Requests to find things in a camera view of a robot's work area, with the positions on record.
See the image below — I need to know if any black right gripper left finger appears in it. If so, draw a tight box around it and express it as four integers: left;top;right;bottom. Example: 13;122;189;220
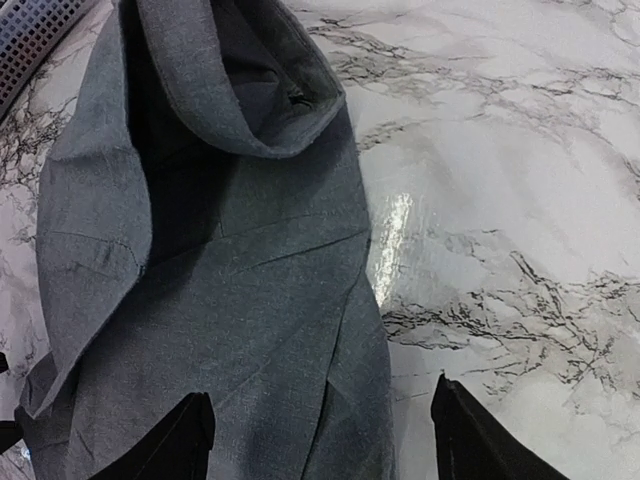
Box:
92;393;215;480

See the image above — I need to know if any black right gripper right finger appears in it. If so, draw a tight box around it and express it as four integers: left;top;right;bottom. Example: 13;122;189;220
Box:
431;375;566;480

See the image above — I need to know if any grey long sleeve shirt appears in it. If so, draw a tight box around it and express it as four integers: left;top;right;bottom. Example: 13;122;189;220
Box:
15;1;396;479

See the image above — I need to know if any white plastic laundry basket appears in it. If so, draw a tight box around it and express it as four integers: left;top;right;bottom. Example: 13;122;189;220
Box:
0;0;96;117

